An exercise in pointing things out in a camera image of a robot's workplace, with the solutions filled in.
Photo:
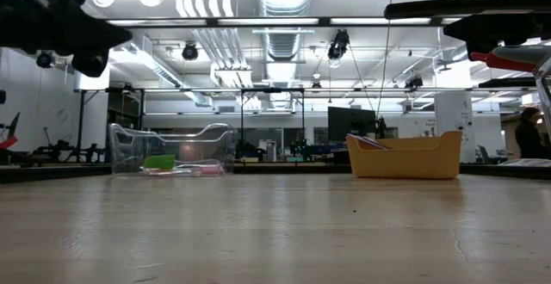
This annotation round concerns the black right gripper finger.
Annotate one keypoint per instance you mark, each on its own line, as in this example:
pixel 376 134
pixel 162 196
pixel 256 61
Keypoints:
pixel 483 49
pixel 478 30

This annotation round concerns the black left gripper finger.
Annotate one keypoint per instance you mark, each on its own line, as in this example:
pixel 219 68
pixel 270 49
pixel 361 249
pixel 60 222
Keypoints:
pixel 103 34
pixel 91 64

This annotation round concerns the black solid nylon spoon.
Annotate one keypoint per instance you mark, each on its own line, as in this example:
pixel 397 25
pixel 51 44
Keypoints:
pixel 508 83

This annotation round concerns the black ceiling spotlight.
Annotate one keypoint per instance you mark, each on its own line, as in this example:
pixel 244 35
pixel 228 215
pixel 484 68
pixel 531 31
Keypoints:
pixel 340 43
pixel 413 82
pixel 190 52
pixel 45 59

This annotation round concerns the black metal rack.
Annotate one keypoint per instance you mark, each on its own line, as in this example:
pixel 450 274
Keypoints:
pixel 81 125

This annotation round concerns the clear plastic bin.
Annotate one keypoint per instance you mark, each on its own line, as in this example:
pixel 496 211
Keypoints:
pixel 193 146
pixel 546 99

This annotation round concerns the white round pillar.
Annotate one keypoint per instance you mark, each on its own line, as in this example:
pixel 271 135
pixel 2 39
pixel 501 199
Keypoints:
pixel 452 112

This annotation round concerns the black floor machine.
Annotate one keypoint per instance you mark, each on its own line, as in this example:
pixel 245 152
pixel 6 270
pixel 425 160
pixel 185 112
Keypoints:
pixel 88 152

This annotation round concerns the person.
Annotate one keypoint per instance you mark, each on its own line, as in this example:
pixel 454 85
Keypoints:
pixel 529 137

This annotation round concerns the red strip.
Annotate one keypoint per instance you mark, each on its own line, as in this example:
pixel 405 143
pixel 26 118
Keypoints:
pixel 8 143

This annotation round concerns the yellow plastic bin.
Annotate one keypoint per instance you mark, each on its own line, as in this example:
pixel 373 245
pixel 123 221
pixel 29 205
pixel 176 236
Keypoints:
pixel 404 163

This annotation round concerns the black computer monitor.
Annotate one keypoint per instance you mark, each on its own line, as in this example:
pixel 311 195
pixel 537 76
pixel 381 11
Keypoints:
pixel 351 125

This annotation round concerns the black overhead light bar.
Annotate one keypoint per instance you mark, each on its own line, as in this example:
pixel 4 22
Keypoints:
pixel 324 21

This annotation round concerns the black metal frame stand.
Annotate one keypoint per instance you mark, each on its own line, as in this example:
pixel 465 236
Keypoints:
pixel 272 90

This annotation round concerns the silver ceiling air duct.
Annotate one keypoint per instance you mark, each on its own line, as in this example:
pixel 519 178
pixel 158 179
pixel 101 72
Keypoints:
pixel 284 0

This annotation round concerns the black metal table frame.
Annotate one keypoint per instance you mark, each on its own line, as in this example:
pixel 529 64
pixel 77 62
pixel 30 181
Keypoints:
pixel 301 168

